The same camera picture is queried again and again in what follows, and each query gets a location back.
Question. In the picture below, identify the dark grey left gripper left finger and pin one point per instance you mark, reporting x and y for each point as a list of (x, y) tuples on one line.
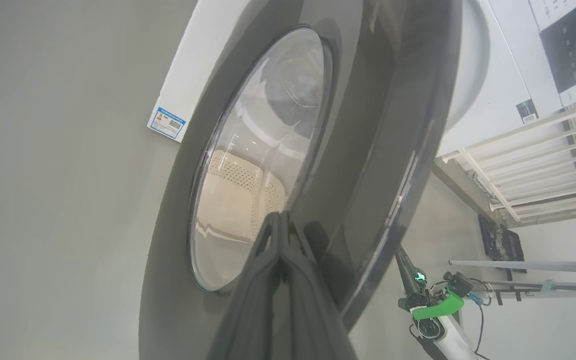
[(253, 310)]

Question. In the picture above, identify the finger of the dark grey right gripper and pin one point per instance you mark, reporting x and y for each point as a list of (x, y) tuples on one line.
[(407, 270)]

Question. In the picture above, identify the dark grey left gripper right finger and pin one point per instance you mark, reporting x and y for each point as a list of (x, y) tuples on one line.
[(313, 320)]

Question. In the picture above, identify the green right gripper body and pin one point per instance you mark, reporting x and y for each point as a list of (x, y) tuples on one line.
[(438, 306)]

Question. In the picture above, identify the round black washer door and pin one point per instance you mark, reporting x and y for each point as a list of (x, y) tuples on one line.
[(368, 100)]

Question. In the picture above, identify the white front-load washing machine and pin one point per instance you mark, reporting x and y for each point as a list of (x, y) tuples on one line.
[(498, 75)]

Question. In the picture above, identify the black flat device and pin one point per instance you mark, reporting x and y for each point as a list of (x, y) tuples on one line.
[(502, 244)]

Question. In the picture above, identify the cream perforated laundry basket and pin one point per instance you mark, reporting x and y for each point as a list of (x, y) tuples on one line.
[(238, 200)]

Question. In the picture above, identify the grey metal bench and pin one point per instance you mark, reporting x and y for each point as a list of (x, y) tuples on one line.
[(543, 266)]

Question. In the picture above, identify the white slatted rack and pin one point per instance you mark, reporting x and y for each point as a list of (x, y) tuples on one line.
[(543, 170)]

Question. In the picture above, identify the blue energy label sticker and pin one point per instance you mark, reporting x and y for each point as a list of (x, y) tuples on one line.
[(167, 124)]

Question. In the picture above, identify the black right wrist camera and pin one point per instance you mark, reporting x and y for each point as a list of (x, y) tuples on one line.
[(459, 283)]

